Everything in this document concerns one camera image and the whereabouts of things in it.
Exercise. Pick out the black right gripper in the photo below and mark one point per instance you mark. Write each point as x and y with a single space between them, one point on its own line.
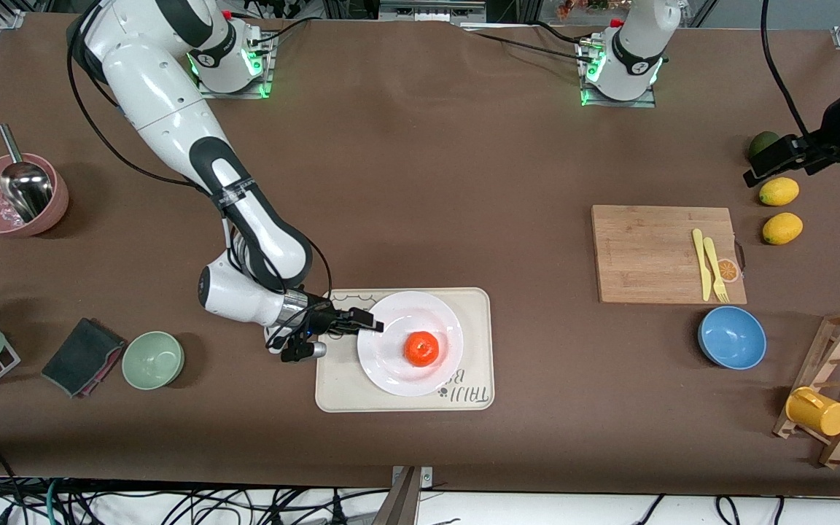
322 321

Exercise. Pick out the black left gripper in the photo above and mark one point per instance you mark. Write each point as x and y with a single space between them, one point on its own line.
805 149

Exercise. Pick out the white round plate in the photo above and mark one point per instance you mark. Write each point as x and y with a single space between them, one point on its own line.
391 364

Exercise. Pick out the orange mandarin fruit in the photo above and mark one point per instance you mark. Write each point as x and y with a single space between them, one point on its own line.
422 348

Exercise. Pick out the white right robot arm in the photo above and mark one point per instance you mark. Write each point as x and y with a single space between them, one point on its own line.
165 109

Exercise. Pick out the yellow lemon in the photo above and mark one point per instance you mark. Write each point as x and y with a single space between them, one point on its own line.
782 228
779 192

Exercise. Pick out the dark green avocado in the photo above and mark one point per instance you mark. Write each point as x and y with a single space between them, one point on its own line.
763 142

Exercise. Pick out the cream bear print tray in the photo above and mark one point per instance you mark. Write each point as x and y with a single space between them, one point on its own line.
475 343

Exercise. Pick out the yellow plastic fork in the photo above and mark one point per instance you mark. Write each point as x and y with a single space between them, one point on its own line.
715 266

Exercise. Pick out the yellow plastic knife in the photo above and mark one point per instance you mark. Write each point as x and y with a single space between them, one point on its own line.
702 270

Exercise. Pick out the wooden cutting board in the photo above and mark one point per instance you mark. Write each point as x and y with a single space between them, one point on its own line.
653 255

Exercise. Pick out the blue bowl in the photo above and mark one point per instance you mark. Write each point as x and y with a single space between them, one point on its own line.
732 337

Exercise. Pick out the wooden cup rack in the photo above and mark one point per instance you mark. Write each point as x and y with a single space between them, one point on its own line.
839 350

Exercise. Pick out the pale green bowl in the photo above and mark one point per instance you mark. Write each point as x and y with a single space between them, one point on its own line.
153 360

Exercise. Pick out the yellow cup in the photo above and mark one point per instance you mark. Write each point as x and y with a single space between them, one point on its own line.
817 413

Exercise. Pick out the dark grey folded cloth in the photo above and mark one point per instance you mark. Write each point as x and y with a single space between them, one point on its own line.
81 357

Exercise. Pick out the metal ladle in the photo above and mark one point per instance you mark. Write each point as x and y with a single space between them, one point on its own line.
26 186

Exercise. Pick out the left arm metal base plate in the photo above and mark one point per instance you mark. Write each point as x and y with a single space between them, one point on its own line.
646 100

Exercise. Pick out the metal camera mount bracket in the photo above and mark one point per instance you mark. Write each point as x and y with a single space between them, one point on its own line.
404 496

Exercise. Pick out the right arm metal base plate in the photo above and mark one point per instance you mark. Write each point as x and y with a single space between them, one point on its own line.
263 80

